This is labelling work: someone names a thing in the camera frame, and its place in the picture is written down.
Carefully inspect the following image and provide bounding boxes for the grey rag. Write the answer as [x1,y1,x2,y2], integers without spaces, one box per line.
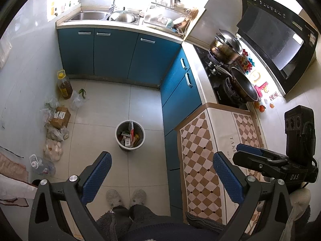
[185,211,227,232]

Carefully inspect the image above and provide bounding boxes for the person's right grey slipper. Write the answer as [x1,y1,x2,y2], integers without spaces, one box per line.
[130,189,147,208]

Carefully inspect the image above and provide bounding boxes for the brown cardboard box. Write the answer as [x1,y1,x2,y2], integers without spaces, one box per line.
[49,106,71,129]

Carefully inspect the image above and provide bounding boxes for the metal dish rack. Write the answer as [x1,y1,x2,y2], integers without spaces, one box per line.
[143,1,191,34]

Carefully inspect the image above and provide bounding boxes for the small crumpled plastic bag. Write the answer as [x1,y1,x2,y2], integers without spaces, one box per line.
[45,97,60,109]
[41,108,52,123]

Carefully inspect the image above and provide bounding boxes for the black gas stove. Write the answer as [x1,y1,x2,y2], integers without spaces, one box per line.
[194,46,252,106]

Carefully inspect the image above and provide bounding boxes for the clear water jug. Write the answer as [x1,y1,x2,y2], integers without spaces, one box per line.
[29,154,56,176]

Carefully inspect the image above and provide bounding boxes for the white round waste bin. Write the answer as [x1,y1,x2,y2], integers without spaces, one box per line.
[115,120,146,151]

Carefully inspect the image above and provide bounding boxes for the steel wok lid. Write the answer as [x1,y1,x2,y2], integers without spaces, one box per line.
[109,9,137,23]

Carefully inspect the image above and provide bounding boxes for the black range hood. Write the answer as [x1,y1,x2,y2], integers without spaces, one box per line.
[236,0,319,95]

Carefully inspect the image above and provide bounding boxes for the person's right forearm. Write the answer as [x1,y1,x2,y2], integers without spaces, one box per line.
[286,188,321,241]

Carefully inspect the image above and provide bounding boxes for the person's left grey slipper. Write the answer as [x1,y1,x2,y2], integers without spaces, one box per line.
[105,189,123,208]

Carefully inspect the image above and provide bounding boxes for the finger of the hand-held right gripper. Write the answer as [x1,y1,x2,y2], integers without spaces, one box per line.
[232,151,284,174]
[236,144,289,162]

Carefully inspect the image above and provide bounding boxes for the bag of ginger roots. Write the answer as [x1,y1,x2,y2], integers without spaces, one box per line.
[46,126,70,141]

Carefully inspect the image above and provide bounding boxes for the colourful wall stickers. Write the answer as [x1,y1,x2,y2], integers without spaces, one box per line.
[238,49,279,111]

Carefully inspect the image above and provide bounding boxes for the white cloth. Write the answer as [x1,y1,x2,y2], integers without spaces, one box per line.
[0,174,38,202]

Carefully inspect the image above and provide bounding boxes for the blue stove cabinet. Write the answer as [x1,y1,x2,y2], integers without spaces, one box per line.
[160,48,202,215]

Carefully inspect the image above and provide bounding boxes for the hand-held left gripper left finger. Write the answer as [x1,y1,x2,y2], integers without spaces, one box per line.
[28,151,112,241]

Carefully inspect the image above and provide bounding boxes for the dark frying wok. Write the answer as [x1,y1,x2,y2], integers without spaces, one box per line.
[213,65,259,102]

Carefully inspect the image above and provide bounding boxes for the cooking oil bottle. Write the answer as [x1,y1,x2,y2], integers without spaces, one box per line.
[57,71,73,100]

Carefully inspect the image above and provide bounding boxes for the wooden cutting board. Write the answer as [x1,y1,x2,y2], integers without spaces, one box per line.
[183,8,200,36]

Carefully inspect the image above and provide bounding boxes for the brown floor mat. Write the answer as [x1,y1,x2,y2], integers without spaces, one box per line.
[0,152,29,182]

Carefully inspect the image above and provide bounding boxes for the clear plastic bag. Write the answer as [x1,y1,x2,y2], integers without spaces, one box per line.
[70,90,87,110]

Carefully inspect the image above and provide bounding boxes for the person's dark sweater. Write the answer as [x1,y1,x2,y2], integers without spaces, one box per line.
[123,220,227,241]

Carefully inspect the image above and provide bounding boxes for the patterned bowl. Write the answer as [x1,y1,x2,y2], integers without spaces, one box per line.
[173,17,187,30]

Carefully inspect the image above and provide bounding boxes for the bag of pale buns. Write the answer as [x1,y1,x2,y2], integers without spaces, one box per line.
[43,140,63,161]

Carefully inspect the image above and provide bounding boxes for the person's grey slipper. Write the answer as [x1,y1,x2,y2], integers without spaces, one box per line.
[105,189,123,208]
[130,189,147,208]

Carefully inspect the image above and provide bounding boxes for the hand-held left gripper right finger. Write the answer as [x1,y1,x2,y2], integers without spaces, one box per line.
[213,151,294,241]

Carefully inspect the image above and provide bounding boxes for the stainless steel double sink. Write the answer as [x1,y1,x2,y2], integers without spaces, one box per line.
[67,9,141,26]

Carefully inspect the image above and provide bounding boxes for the stacked steel cooking pots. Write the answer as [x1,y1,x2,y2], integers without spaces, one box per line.
[209,29,244,65]

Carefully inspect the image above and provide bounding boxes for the diamond pattern cover cloth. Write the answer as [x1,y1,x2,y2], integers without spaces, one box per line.
[174,103,266,234]

